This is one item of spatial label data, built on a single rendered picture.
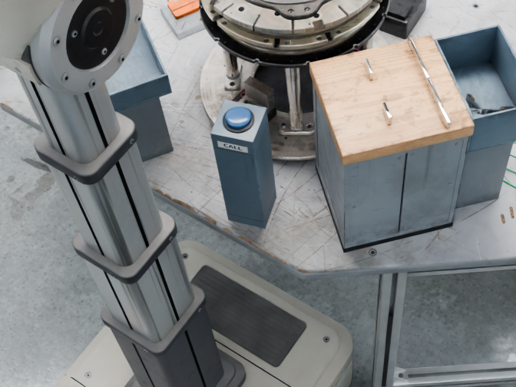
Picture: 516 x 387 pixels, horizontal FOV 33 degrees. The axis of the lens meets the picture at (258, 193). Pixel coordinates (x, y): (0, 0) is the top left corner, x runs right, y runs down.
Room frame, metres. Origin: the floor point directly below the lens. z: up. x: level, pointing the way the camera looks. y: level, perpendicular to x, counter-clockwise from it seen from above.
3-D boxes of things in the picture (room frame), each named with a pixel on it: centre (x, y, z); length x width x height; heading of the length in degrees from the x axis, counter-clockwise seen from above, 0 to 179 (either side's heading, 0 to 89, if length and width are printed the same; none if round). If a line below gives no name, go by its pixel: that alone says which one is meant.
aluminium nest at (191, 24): (1.35, 0.08, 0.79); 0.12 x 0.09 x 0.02; 110
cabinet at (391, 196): (0.84, -0.22, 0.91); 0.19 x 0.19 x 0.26; 6
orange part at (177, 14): (1.37, 0.09, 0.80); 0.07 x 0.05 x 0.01; 110
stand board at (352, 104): (0.84, -0.22, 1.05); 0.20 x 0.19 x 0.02; 96
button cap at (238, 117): (0.85, 0.01, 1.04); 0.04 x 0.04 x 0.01
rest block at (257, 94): (1.05, -0.02, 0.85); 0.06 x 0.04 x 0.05; 44
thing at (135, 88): (1.04, 0.20, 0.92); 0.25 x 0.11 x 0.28; 15
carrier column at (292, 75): (1.00, -0.09, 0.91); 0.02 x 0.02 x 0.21
